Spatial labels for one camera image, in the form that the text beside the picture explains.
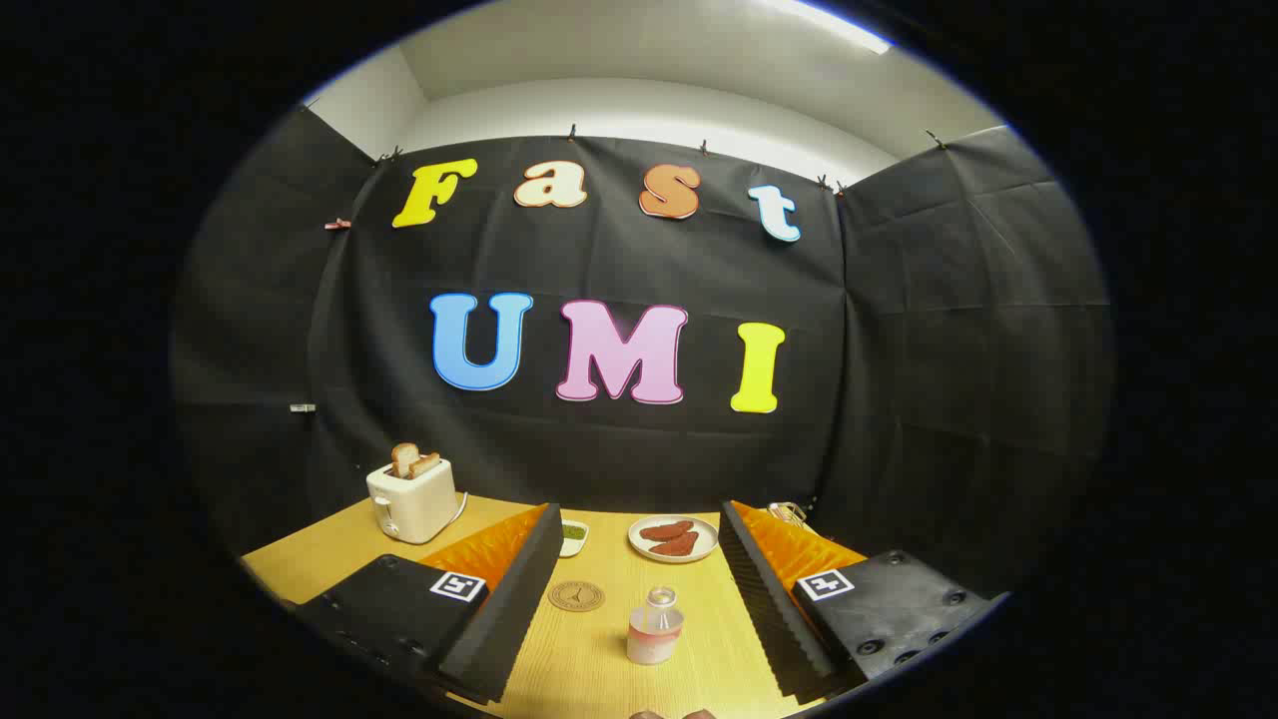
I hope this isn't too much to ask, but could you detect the white round plate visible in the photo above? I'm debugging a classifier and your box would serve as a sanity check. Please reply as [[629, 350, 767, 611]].
[[628, 515, 720, 564]]

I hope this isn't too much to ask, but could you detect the clear juice bottle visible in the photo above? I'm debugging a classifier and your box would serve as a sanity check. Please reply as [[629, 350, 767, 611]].
[[626, 587, 686, 666]]

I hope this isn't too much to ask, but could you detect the round cork coaster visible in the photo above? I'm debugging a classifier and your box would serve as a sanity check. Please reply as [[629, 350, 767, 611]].
[[547, 580, 607, 613]]

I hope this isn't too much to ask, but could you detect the white toaster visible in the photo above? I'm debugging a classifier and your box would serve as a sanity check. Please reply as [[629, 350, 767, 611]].
[[365, 457, 460, 545]]

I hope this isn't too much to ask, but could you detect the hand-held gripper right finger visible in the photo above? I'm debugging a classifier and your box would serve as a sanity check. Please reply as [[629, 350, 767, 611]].
[[719, 499, 999, 701]]

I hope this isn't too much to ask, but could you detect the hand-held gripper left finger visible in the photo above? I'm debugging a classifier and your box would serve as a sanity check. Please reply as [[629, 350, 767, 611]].
[[295, 502, 565, 705]]

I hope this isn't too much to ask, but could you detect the wooden table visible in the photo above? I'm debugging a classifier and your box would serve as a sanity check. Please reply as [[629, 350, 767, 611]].
[[242, 492, 870, 719]]

